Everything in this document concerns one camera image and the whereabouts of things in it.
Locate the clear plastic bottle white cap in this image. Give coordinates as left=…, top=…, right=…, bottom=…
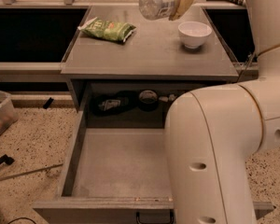
left=138, top=0, right=175, bottom=21

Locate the grey cabinet with top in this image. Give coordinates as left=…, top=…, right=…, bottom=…
left=62, top=4, right=238, bottom=107

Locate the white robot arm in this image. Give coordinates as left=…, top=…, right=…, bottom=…
left=165, top=0, right=280, bottom=224

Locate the thin wooden stick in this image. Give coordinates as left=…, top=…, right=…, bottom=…
left=0, top=163, right=63, bottom=182

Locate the white ceramic bowl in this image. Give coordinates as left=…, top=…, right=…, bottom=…
left=178, top=21, right=213, bottom=49

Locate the clear plastic storage bin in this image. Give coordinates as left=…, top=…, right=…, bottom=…
left=0, top=91, right=19, bottom=135

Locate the black cable on floor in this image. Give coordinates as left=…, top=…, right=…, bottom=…
left=6, top=217, right=37, bottom=224

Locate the grey open top drawer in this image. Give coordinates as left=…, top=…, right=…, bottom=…
left=33, top=80, right=275, bottom=224

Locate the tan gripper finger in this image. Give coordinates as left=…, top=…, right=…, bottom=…
left=168, top=0, right=198, bottom=21

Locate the green chip bag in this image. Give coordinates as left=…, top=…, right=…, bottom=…
left=78, top=17, right=136, bottom=43

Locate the black clamp tool on floor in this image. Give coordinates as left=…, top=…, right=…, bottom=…
left=0, top=155, right=14, bottom=165

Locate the small black block on floor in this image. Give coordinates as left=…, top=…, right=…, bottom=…
left=43, top=97, right=54, bottom=109

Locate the black drawer handle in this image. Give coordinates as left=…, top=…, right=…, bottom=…
left=135, top=211, right=175, bottom=224

